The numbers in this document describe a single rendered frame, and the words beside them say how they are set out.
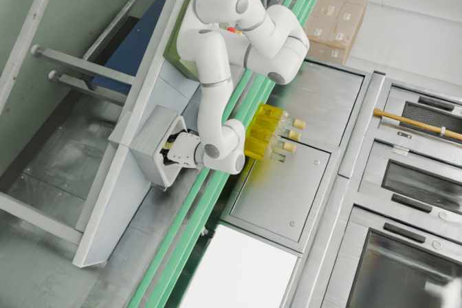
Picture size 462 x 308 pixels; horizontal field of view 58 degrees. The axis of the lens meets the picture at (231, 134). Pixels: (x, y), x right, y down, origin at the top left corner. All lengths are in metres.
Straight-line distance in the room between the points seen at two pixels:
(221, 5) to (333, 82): 1.05
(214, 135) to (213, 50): 0.21
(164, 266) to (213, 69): 0.68
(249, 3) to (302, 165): 0.83
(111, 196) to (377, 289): 0.97
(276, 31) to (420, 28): 5.73
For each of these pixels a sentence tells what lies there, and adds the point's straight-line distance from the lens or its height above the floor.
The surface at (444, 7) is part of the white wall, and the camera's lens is 7.31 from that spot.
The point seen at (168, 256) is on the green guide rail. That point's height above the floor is 0.93.
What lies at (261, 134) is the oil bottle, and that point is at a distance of 1.60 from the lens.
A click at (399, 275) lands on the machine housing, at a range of 1.67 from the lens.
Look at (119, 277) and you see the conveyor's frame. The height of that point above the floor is 0.82.
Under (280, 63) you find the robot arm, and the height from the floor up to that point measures 1.09.
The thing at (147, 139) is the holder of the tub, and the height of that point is 0.79.
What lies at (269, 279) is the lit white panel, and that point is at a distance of 1.55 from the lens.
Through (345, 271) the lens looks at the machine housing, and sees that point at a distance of 1.63.
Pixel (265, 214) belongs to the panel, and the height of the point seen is 1.14.
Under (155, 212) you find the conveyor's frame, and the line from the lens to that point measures 1.47.
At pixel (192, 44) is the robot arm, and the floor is 0.91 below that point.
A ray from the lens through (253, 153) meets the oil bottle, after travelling 1.57.
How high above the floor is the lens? 1.35
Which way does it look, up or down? 16 degrees down
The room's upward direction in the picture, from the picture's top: 109 degrees clockwise
